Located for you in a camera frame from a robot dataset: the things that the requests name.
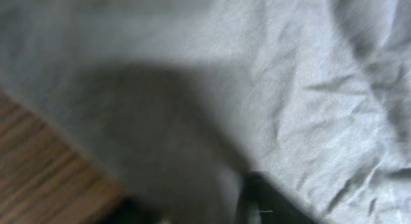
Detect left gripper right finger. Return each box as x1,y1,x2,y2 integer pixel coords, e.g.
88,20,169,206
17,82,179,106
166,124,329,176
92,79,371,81
236,172,315,224

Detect grey shorts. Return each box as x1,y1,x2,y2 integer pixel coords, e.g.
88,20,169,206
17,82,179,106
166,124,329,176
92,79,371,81
1,0,410,223

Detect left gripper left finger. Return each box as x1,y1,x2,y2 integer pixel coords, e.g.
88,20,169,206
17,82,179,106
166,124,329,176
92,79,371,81
102,198,165,224

